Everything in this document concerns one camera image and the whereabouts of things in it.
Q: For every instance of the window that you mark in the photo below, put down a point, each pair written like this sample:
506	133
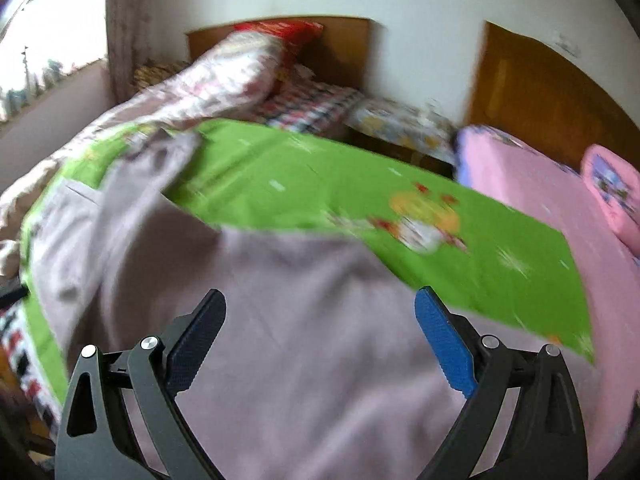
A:
50	35

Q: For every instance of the wooden nightstand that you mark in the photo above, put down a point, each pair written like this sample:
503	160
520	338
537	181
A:
425	162

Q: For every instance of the brown patterned cushion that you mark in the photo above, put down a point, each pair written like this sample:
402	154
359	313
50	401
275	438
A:
155	72

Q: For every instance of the dark wooden headboard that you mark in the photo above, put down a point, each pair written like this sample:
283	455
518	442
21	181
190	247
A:
345	55

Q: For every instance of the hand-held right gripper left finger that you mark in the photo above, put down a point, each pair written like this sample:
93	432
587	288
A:
196	345

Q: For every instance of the pink floral pillow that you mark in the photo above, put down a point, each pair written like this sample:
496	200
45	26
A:
225	75

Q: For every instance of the red pillow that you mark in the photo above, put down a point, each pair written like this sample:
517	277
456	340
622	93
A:
295	35

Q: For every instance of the mauve knitted sweater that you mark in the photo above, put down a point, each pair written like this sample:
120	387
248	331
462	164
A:
310	310

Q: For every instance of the pink bed sheet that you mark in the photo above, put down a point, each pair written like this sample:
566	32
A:
525	185

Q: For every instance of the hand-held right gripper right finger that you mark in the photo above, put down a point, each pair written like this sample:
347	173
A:
444	345

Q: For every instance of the beige curtain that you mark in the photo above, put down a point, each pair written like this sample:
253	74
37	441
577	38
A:
127	35

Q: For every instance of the orange wooden headboard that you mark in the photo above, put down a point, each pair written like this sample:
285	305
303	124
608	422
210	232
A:
540	95

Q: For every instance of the green printed blanket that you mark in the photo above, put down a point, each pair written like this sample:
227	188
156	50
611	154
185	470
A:
325	180

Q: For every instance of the pink folded quilt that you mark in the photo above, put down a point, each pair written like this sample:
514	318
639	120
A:
610	185

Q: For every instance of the cloth-covered nightstand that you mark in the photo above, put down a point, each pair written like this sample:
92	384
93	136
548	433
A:
395	120

